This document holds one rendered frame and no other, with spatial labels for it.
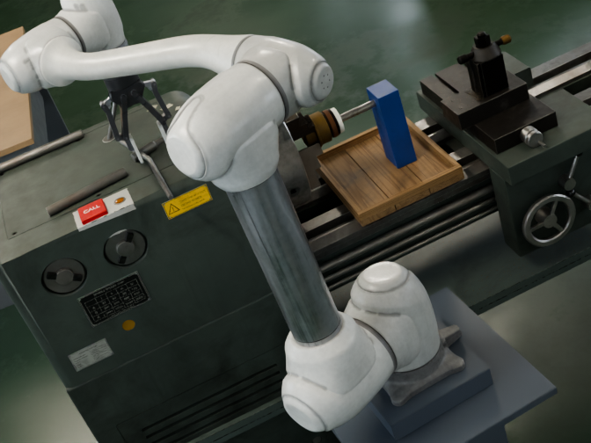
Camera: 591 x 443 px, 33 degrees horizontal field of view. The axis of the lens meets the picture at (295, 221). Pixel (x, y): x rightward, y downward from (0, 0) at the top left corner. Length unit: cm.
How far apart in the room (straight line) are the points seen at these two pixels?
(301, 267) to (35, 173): 94
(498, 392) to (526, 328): 122
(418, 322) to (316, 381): 27
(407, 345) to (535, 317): 142
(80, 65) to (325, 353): 74
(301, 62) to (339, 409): 68
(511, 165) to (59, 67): 113
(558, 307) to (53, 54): 203
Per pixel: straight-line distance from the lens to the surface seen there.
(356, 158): 277
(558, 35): 502
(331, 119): 254
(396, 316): 201
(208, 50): 187
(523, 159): 252
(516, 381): 220
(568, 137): 257
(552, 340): 334
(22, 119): 426
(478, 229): 295
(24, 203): 242
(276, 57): 171
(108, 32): 215
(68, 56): 202
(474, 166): 265
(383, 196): 259
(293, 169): 241
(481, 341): 230
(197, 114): 162
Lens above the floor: 235
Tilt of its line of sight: 34 degrees down
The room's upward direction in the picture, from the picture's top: 20 degrees counter-clockwise
